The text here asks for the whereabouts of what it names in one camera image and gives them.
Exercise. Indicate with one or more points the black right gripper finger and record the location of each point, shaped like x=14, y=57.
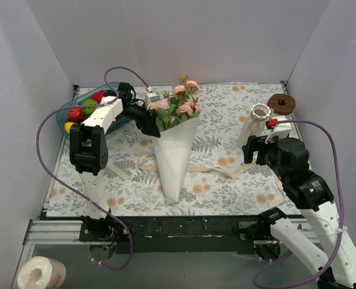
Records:
x=261, y=151
x=249, y=149

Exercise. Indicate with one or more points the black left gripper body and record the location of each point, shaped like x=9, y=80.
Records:
x=145, y=119

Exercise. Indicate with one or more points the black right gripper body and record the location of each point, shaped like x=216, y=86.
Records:
x=257, y=150

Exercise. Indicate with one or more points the pink artificial flower bouquet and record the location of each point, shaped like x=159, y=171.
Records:
x=177, y=107

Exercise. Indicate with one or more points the white paper bouquet wrap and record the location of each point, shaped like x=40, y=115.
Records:
x=172, y=151

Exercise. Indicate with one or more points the cream printed ribbon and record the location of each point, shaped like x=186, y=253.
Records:
x=144, y=157

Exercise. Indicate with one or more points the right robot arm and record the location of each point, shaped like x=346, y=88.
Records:
x=335, y=262

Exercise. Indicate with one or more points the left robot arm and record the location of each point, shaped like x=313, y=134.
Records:
x=88, y=146

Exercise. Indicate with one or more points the white ribbed ceramic vase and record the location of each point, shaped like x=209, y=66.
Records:
x=255, y=123

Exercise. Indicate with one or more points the red dragon fruit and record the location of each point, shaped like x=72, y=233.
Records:
x=98, y=96

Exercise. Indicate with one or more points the green round fruit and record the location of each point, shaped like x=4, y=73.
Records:
x=89, y=106

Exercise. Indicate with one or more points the floral patterned table mat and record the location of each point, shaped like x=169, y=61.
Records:
x=224, y=109

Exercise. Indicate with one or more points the white cup brown lid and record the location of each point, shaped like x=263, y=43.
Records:
x=281, y=105

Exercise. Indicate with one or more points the dark purple grapes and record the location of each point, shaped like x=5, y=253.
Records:
x=81, y=119

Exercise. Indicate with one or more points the red apple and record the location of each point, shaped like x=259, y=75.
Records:
x=75, y=114

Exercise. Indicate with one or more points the yellow lemon front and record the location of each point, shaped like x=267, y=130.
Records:
x=67, y=126

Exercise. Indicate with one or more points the teal plastic fruit tray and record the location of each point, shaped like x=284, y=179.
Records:
x=62, y=116

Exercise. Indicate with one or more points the white paper roll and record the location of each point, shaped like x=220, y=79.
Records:
x=42, y=272

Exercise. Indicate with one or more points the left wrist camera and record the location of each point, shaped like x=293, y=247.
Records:
x=150, y=98

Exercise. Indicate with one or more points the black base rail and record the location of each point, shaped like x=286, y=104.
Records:
x=194, y=244

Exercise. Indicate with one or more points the aluminium frame rail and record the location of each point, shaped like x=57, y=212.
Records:
x=54, y=231

